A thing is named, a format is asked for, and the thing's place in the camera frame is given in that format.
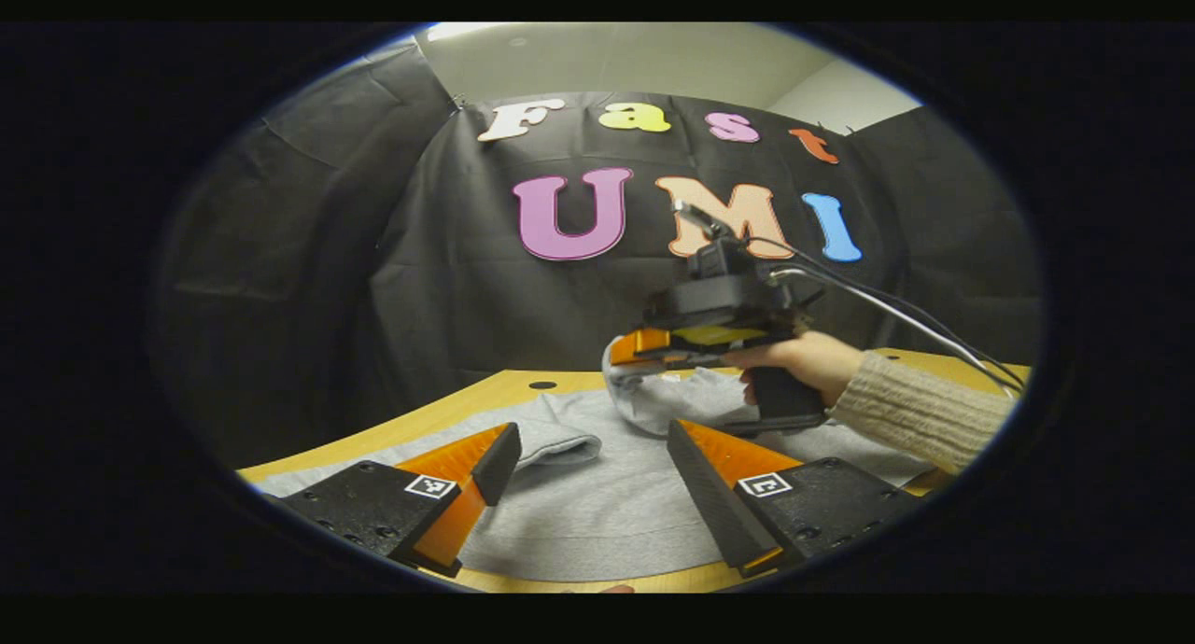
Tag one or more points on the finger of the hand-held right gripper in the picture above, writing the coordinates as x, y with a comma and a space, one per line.
644, 343

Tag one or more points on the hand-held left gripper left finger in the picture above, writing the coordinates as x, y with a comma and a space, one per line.
498, 457

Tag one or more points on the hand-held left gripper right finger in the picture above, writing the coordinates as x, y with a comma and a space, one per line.
705, 495

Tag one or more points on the grey sweatshirt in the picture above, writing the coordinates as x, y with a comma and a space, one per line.
607, 523

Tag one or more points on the black backdrop cloth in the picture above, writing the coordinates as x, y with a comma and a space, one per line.
373, 299

